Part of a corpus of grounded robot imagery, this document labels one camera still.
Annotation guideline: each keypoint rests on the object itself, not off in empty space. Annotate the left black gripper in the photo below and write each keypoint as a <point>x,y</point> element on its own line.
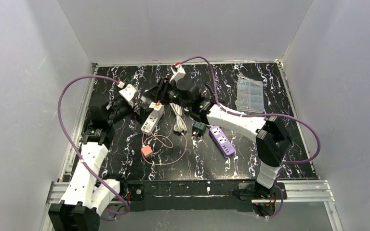
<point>137,109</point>

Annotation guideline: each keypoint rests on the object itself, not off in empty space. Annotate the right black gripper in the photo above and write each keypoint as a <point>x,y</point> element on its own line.
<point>159,92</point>

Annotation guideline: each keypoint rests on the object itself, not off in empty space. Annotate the white tiger power strip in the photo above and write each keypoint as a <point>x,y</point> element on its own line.
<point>157,111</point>

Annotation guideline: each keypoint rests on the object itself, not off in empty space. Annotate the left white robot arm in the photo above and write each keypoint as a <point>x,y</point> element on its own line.
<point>88,195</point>

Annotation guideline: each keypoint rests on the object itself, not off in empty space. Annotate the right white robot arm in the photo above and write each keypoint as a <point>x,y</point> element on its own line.
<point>269,134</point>

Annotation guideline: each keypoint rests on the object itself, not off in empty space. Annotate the green power adapter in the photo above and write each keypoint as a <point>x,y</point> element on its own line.
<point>198,129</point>

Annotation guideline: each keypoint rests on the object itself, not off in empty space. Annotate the purple power strip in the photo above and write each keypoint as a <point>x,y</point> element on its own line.
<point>222,142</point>

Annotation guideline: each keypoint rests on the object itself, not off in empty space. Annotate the clear plastic parts box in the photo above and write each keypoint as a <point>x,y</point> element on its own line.
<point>250,96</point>

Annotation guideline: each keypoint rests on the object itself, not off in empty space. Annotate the pink charger with cable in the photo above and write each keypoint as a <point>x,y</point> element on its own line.
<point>156,148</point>

